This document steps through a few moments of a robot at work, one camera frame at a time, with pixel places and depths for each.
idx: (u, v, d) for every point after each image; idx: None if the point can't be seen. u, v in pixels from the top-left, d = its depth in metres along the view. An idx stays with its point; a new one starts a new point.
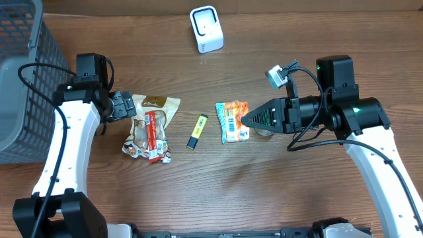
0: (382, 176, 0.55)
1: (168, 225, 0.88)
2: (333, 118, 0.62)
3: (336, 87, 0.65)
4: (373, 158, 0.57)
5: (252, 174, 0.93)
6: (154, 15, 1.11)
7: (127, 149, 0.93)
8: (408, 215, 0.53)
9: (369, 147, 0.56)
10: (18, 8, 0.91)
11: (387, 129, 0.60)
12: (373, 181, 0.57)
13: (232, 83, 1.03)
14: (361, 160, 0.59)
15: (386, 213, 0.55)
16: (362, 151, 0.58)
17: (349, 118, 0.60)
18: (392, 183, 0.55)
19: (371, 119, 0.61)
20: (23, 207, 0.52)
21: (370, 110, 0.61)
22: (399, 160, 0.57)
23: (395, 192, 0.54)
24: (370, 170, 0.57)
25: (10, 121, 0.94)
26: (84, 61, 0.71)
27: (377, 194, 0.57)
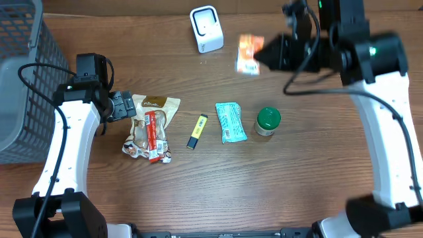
0: (385, 131, 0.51)
1: (168, 225, 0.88)
2: (342, 55, 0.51)
3: (343, 23, 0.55)
4: (381, 112, 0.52)
5: (252, 174, 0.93)
6: (154, 15, 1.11)
7: (127, 149, 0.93)
8: (405, 176, 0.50)
9: (380, 100, 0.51)
10: (18, 8, 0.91)
11: (402, 77, 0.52)
12: (375, 134, 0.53)
13: (232, 83, 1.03)
14: (367, 112, 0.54)
15: (384, 170, 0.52)
16: (371, 102, 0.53)
17: (363, 58, 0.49)
18: (397, 141, 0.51)
19: (387, 61, 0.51)
20: (23, 207, 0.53)
21: (386, 45, 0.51)
22: (409, 116, 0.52)
23: (397, 150, 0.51)
24: (374, 123, 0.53)
25: (10, 121, 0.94)
26: (84, 61, 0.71)
27: (377, 149, 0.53)
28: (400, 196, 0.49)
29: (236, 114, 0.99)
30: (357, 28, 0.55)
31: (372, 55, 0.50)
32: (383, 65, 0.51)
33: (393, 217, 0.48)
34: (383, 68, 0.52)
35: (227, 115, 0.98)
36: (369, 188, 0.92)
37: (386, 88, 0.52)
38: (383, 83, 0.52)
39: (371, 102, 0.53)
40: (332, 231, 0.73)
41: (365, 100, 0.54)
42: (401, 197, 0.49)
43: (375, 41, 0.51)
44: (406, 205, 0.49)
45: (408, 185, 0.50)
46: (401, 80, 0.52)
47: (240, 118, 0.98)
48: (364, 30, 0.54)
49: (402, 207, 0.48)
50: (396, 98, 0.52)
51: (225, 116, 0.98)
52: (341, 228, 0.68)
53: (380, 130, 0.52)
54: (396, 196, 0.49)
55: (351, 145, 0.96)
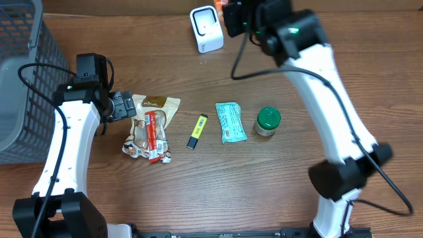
0: (319, 98, 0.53)
1: (168, 225, 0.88)
2: (268, 41, 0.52)
3: (269, 2, 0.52)
4: (312, 83, 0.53)
5: (252, 174, 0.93)
6: (154, 15, 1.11)
7: (127, 149, 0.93)
8: (346, 133, 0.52)
9: (307, 71, 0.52)
10: (18, 8, 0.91)
11: (325, 47, 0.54)
12: (312, 105, 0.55)
13: (232, 83, 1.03)
14: (301, 85, 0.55)
15: (327, 134, 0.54)
16: (302, 76, 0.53)
17: (286, 42, 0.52)
18: (331, 104, 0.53)
19: (308, 39, 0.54)
20: (24, 207, 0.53)
21: (307, 24, 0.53)
22: (337, 79, 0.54)
23: (333, 113, 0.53)
24: (308, 93, 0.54)
25: (10, 121, 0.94)
26: (84, 61, 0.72)
27: (317, 118, 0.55)
28: (345, 152, 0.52)
29: (236, 114, 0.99)
30: (283, 5, 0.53)
31: (293, 36, 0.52)
32: (306, 44, 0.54)
33: (344, 169, 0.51)
34: (306, 45, 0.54)
35: (227, 115, 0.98)
36: (369, 188, 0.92)
37: (310, 58, 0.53)
38: (308, 55, 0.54)
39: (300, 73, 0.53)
40: (323, 223, 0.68)
41: (295, 73, 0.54)
42: (346, 153, 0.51)
43: (296, 24, 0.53)
44: (353, 158, 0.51)
45: (350, 140, 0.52)
46: (322, 50, 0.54)
47: (240, 118, 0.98)
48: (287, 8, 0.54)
49: (349, 161, 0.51)
50: (323, 67, 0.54)
51: (225, 116, 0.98)
52: (324, 204, 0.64)
53: (314, 98, 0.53)
54: (342, 153, 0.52)
55: None
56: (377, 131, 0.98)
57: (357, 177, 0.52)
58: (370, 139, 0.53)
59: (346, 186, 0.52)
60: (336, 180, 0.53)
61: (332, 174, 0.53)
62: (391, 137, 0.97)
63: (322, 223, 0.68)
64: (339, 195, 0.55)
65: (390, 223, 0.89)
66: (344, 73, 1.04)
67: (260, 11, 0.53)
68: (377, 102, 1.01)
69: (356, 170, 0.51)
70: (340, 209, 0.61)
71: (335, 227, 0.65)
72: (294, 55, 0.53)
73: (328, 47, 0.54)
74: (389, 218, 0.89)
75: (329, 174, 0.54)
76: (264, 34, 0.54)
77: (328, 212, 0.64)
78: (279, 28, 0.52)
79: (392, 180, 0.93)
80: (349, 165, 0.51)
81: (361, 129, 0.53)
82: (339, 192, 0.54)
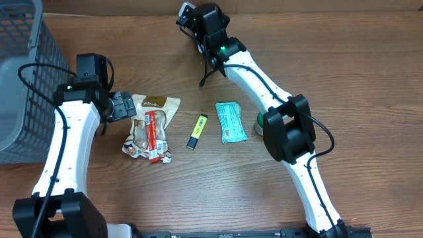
0: (246, 78, 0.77)
1: (168, 225, 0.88)
2: (212, 60, 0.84)
3: (211, 34, 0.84)
4: (240, 72, 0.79)
5: (252, 174, 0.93)
6: (154, 15, 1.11)
7: (127, 149, 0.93)
8: (266, 94, 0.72)
9: (232, 65, 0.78)
10: (18, 8, 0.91)
11: (244, 51, 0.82)
12: (246, 87, 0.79)
13: (231, 83, 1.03)
14: (236, 77, 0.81)
15: (258, 100, 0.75)
16: (232, 69, 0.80)
17: (220, 54, 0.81)
18: (254, 80, 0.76)
19: (234, 49, 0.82)
20: (23, 207, 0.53)
21: (232, 45, 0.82)
22: (256, 67, 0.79)
23: (256, 84, 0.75)
24: (242, 80, 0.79)
25: (10, 121, 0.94)
26: (84, 61, 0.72)
27: (251, 94, 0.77)
28: (268, 105, 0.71)
29: (236, 114, 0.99)
30: (220, 36, 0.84)
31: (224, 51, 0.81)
32: (234, 54, 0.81)
33: (268, 116, 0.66)
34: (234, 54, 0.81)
35: (227, 115, 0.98)
36: (369, 188, 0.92)
37: (237, 60, 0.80)
38: (235, 58, 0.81)
39: (231, 69, 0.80)
40: (310, 215, 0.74)
41: (230, 71, 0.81)
42: (269, 104, 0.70)
43: (226, 45, 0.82)
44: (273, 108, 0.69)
45: (271, 97, 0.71)
46: (243, 54, 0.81)
47: (240, 118, 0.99)
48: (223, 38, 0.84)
49: (271, 110, 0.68)
50: (245, 61, 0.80)
51: (225, 116, 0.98)
52: (297, 186, 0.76)
53: (244, 80, 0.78)
54: (267, 106, 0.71)
55: (351, 145, 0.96)
56: (377, 131, 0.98)
57: (283, 121, 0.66)
58: (285, 94, 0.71)
59: (275, 130, 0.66)
60: (269, 129, 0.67)
61: (267, 125, 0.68)
62: (391, 137, 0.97)
63: (310, 214, 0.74)
64: (281, 146, 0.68)
65: (390, 223, 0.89)
66: (344, 73, 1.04)
67: (206, 39, 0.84)
68: (377, 102, 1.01)
69: (279, 116, 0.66)
70: (307, 180, 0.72)
71: (317, 209, 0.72)
72: (226, 60, 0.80)
73: (246, 51, 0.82)
74: (388, 218, 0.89)
75: (266, 128, 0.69)
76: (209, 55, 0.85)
77: (302, 192, 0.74)
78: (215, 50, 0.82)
79: (392, 180, 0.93)
80: (272, 112, 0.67)
81: (279, 90, 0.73)
82: (278, 142, 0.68)
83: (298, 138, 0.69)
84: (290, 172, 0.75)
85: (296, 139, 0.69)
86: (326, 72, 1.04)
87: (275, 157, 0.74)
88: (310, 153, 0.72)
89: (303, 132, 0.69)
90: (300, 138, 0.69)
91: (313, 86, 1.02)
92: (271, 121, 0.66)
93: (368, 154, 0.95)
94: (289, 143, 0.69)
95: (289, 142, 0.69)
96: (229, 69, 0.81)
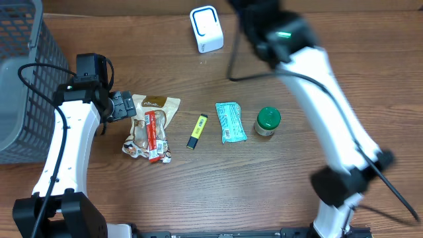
0: (317, 104, 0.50)
1: (168, 225, 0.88)
2: (260, 47, 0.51)
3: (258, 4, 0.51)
4: (309, 89, 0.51)
5: (252, 174, 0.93)
6: (154, 15, 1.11)
7: (127, 149, 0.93)
8: (346, 141, 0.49)
9: (302, 75, 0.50)
10: (18, 8, 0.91)
11: (316, 49, 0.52)
12: (313, 115, 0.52)
13: (231, 83, 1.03)
14: (299, 94, 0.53)
15: (330, 141, 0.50)
16: (296, 81, 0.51)
17: (277, 45, 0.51)
18: (330, 110, 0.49)
19: (299, 39, 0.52)
20: (23, 207, 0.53)
21: (293, 28, 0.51)
22: (334, 85, 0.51)
23: (332, 118, 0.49)
24: (308, 102, 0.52)
25: (10, 121, 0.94)
26: (84, 61, 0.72)
27: (320, 129, 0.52)
28: (347, 159, 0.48)
29: (236, 114, 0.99)
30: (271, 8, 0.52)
31: (286, 41, 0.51)
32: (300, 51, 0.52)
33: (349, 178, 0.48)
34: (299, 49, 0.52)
35: (227, 115, 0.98)
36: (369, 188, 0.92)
37: (305, 64, 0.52)
38: (301, 59, 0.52)
39: (296, 82, 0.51)
40: (324, 224, 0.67)
41: (288, 80, 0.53)
42: (347, 160, 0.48)
43: (285, 28, 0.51)
44: (357, 168, 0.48)
45: (352, 147, 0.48)
46: (314, 53, 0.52)
47: (240, 118, 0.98)
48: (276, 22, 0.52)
49: (355, 172, 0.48)
50: (317, 71, 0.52)
51: (225, 116, 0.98)
52: (327, 213, 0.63)
53: (313, 105, 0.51)
54: (344, 160, 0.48)
55: None
56: (377, 131, 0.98)
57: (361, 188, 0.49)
58: (372, 147, 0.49)
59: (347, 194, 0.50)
60: (339, 188, 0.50)
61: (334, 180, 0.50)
62: (391, 137, 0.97)
63: (323, 224, 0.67)
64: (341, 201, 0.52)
65: (390, 223, 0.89)
66: (344, 73, 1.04)
67: (249, 13, 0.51)
68: (377, 103, 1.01)
69: (362, 181, 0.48)
70: (341, 217, 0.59)
71: (334, 233, 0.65)
72: (284, 57, 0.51)
73: (318, 50, 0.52)
74: (388, 219, 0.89)
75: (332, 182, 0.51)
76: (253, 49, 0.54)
77: (328, 213, 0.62)
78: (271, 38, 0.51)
79: (392, 180, 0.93)
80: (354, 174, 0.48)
81: (364, 137, 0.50)
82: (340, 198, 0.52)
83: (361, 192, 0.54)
84: None
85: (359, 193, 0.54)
86: None
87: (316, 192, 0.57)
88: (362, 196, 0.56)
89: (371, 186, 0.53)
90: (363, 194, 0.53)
91: None
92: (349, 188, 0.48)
93: None
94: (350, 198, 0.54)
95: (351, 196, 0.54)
96: (291, 80, 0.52)
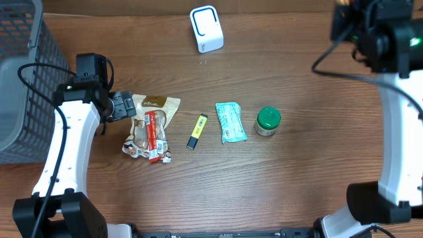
0: (407, 128, 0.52)
1: (168, 225, 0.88)
2: (379, 41, 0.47)
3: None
4: (407, 111, 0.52)
5: (252, 175, 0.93)
6: (154, 15, 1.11)
7: (127, 149, 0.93)
8: (416, 174, 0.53)
9: (412, 98, 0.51)
10: (18, 8, 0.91)
11: None
12: (396, 133, 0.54)
13: (231, 83, 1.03)
14: (392, 108, 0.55)
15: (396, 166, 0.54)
16: (399, 99, 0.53)
17: (402, 45, 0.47)
18: (418, 142, 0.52)
19: None
20: (23, 207, 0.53)
21: None
22: None
23: (415, 149, 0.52)
24: (397, 119, 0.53)
25: (10, 121, 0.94)
26: (84, 61, 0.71)
27: (393, 149, 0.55)
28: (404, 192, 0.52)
29: (236, 114, 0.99)
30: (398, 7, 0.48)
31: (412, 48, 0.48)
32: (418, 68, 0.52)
33: (394, 213, 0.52)
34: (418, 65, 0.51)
35: (227, 115, 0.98)
36: None
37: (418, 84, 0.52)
38: None
39: (398, 99, 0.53)
40: (333, 225, 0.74)
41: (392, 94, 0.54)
42: (406, 196, 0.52)
43: (416, 32, 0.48)
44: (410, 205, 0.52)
45: (416, 186, 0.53)
46: None
47: (240, 118, 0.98)
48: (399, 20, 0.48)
49: (406, 207, 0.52)
50: None
51: (225, 116, 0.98)
52: (342, 223, 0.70)
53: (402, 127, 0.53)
54: (401, 194, 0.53)
55: (351, 145, 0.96)
56: (377, 131, 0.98)
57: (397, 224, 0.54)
58: None
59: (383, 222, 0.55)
60: (379, 213, 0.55)
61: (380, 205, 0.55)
62: None
63: (331, 225, 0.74)
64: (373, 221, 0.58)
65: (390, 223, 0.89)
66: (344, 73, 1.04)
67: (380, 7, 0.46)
68: (377, 102, 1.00)
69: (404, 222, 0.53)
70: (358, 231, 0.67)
71: None
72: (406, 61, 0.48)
73: None
74: None
75: (377, 206, 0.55)
76: (361, 44, 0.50)
77: (345, 225, 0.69)
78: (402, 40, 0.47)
79: None
80: (402, 213, 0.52)
81: None
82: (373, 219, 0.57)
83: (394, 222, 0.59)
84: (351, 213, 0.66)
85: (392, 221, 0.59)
86: (326, 72, 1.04)
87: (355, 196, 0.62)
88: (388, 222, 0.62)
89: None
90: None
91: (313, 86, 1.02)
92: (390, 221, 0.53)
93: (368, 153, 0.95)
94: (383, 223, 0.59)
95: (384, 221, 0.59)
96: (394, 94, 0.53)
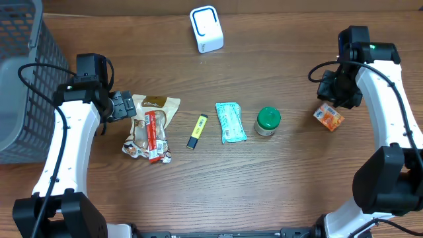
0: (381, 92, 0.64)
1: (168, 225, 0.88)
2: (349, 52, 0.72)
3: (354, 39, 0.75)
4: (378, 82, 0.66)
5: (252, 174, 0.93)
6: (154, 15, 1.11)
7: (127, 149, 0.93)
8: (398, 123, 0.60)
9: (376, 69, 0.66)
10: (18, 8, 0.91)
11: (396, 64, 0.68)
12: (375, 101, 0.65)
13: (231, 83, 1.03)
14: (368, 85, 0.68)
15: (381, 125, 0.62)
16: (369, 75, 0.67)
17: (365, 51, 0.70)
18: (392, 100, 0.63)
19: (385, 55, 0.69)
20: (23, 207, 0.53)
21: (384, 49, 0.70)
22: (400, 86, 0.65)
23: (391, 106, 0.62)
24: (373, 90, 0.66)
25: (10, 121, 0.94)
26: (84, 61, 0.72)
27: (376, 112, 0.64)
28: (392, 138, 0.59)
29: (236, 114, 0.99)
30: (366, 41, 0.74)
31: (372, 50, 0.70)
32: (383, 59, 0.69)
33: (387, 151, 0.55)
34: (383, 59, 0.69)
35: (227, 115, 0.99)
36: None
37: (382, 65, 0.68)
38: (381, 65, 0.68)
39: (369, 75, 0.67)
40: (335, 223, 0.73)
41: (365, 75, 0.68)
42: (394, 138, 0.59)
43: (377, 45, 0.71)
44: (399, 145, 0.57)
45: (402, 132, 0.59)
46: (394, 67, 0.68)
47: (240, 118, 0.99)
48: (365, 40, 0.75)
49: (396, 146, 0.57)
50: (391, 75, 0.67)
51: (225, 116, 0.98)
52: (344, 218, 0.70)
53: (377, 92, 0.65)
54: (390, 138, 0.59)
55: (351, 145, 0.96)
56: None
57: (396, 174, 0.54)
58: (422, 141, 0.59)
59: (384, 175, 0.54)
60: (377, 166, 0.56)
61: (375, 161, 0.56)
62: None
63: (334, 221, 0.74)
64: (376, 192, 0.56)
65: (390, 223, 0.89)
66: None
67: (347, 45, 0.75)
68: None
69: (400, 161, 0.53)
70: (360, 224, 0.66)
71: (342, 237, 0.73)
72: (369, 58, 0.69)
73: (398, 65, 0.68)
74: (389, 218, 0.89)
75: (373, 165, 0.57)
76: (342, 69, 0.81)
77: (347, 219, 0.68)
78: (361, 43, 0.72)
79: None
80: (394, 150, 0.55)
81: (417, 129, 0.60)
82: (377, 186, 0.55)
83: (402, 201, 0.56)
84: (354, 205, 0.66)
85: (399, 197, 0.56)
86: None
87: (357, 190, 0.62)
88: (392, 213, 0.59)
89: (415, 196, 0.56)
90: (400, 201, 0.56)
91: (313, 86, 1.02)
92: (386, 160, 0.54)
93: (368, 154, 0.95)
94: (389, 196, 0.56)
95: (390, 194, 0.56)
96: (365, 72, 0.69)
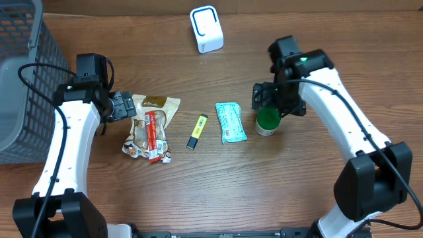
0: (330, 104, 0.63)
1: (168, 225, 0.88)
2: (285, 71, 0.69)
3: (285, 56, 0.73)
4: (322, 92, 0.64)
5: (252, 174, 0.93)
6: (155, 15, 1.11)
7: (127, 149, 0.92)
8: (355, 130, 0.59)
9: (316, 82, 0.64)
10: (18, 8, 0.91)
11: (331, 69, 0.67)
12: (326, 114, 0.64)
13: (231, 83, 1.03)
14: (313, 98, 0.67)
15: (340, 137, 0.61)
16: (311, 88, 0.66)
17: (299, 66, 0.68)
18: (341, 108, 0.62)
19: (318, 64, 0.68)
20: (24, 207, 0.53)
21: (316, 58, 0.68)
22: (344, 91, 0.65)
23: (342, 115, 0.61)
24: (320, 102, 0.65)
25: (10, 121, 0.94)
26: (84, 61, 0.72)
27: (331, 124, 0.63)
28: (355, 147, 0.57)
29: (236, 114, 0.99)
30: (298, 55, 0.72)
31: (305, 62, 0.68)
32: (316, 69, 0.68)
33: (355, 162, 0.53)
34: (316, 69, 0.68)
35: (227, 115, 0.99)
36: None
37: (319, 76, 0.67)
38: (318, 75, 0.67)
39: (310, 88, 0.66)
40: (330, 226, 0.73)
41: (307, 88, 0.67)
42: (358, 147, 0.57)
43: (307, 56, 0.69)
44: (364, 151, 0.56)
45: (361, 137, 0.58)
46: (330, 71, 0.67)
47: (240, 118, 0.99)
48: (295, 49, 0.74)
49: (362, 154, 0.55)
50: (330, 82, 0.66)
51: (225, 116, 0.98)
52: (336, 222, 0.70)
53: (326, 104, 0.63)
54: (354, 147, 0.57)
55: None
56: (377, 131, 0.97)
57: (371, 180, 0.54)
58: (383, 138, 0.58)
59: (363, 184, 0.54)
60: (351, 179, 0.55)
61: (347, 174, 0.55)
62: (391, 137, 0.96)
63: (328, 223, 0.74)
64: (361, 202, 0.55)
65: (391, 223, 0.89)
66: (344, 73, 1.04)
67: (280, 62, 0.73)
68: (377, 102, 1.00)
69: (371, 165, 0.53)
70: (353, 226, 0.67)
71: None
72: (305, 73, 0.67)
73: (334, 69, 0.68)
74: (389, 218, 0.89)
75: (347, 178, 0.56)
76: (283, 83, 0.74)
77: (340, 223, 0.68)
78: (291, 59, 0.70)
79: None
80: (360, 158, 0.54)
81: (373, 128, 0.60)
82: (359, 198, 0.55)
83: (385, 199, 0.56)
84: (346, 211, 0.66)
85: (381, 197, 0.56)
86: None
87: (338, 200, 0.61)
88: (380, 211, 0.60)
89: (394, 192, 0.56)
90: (383, 199, 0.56)
91: None
92: (358, 172, 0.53)
93: None
94: (373, 201, 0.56)
95: (373, 199, 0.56)
96: (307, 88, 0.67)
